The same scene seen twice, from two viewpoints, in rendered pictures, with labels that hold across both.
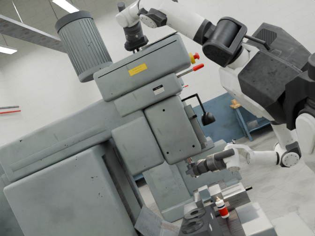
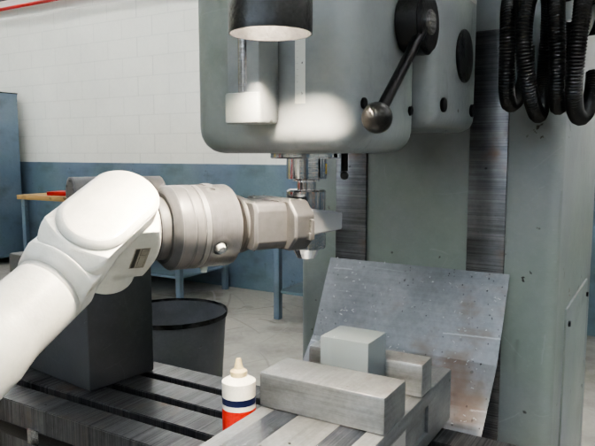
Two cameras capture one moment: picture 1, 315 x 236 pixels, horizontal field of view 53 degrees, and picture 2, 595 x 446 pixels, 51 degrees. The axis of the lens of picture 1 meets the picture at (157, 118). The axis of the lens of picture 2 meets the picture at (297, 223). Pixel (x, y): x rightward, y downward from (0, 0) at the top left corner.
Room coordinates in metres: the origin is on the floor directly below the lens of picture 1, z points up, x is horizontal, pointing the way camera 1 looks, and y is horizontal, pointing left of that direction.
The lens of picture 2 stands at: (1.95, -0.74, 1.31)
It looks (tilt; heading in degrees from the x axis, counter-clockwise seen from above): 6 degrees down; 114
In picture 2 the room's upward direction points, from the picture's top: straight up
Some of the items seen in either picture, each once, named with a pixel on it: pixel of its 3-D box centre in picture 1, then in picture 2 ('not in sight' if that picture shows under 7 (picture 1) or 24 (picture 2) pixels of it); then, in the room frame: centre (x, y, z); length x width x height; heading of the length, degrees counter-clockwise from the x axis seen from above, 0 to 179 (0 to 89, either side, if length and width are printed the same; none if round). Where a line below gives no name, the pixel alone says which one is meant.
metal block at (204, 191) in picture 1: (204, 193); (353, 358); (1.72, -0.06, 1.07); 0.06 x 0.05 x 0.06; 173
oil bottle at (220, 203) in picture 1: (221, 206); (238, 402); (1.59, -0.11, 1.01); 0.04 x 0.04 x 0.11
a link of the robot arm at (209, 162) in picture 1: (207, 165); (238, 226); (1.61, -0.13, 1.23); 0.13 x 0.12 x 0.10; 148
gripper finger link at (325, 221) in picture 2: not in sight; (320, 221); (1.69, -0.07, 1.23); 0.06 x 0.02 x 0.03; 58
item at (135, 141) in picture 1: (140, 143); (376, 39); (1.69, 0.14, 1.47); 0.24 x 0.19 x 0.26; 173
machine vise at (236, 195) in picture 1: (213, 200); (341, 415); (1.72, -0.09, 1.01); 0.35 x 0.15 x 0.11; 83
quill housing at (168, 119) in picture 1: (173, 128); (309, 13); (1.66, -0.05, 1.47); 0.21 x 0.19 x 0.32; 173
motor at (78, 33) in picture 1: (85, 47); not in sight; (1.69, 0.19, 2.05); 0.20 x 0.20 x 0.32
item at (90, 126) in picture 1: (75, 133); not in sight; (1.72, 0.44, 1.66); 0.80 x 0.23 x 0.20; 83
